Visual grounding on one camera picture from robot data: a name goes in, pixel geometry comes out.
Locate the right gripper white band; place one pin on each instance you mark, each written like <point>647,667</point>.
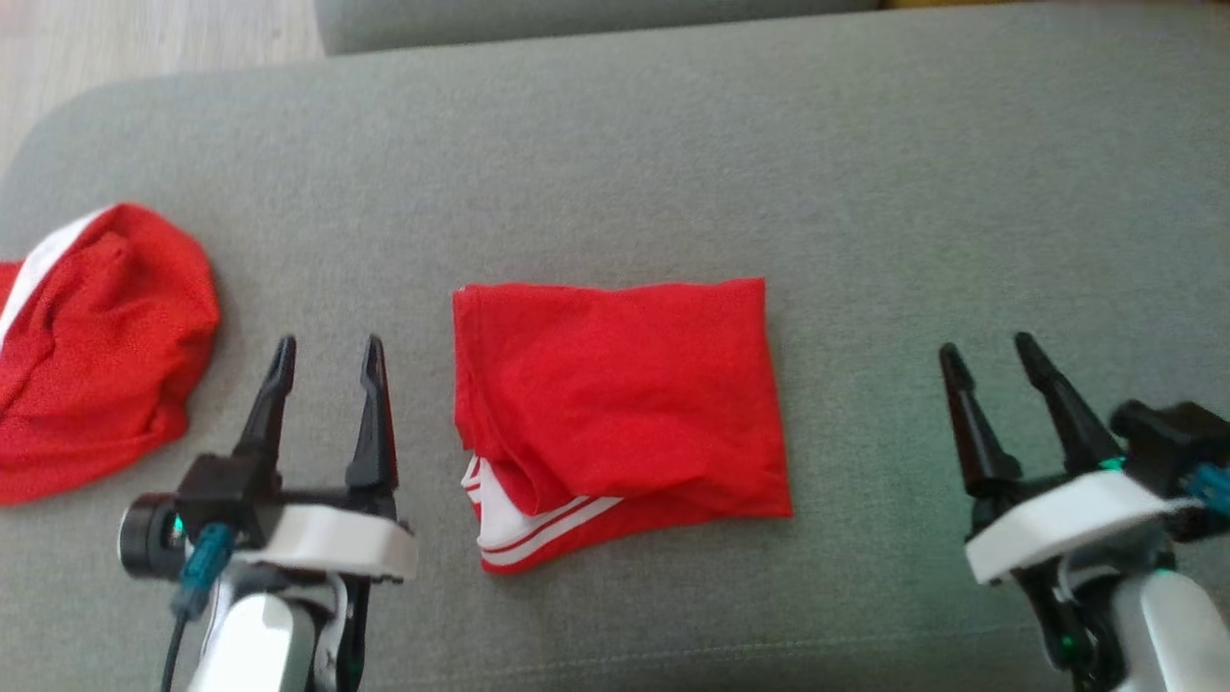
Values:
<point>1057,519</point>

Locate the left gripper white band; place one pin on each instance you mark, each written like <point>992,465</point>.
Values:
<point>332,543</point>

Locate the red mesh jersey white trim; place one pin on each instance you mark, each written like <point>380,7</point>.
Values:
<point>96,356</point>

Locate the red shorts white stripes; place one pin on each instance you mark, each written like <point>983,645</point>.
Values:
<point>615,394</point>

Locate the left robot arm silver white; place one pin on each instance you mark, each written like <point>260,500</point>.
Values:
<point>255,644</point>

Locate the grey sofa seat cushion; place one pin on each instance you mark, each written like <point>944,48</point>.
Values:
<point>625,173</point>

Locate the grey sofa back cushion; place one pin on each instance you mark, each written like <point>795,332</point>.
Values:
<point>577,19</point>

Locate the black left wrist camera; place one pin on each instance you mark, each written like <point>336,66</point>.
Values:
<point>221,490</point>

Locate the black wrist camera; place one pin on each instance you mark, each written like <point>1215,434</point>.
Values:
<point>1168,432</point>
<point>221,490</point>

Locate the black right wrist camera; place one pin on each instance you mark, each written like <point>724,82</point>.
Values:
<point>1168,432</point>

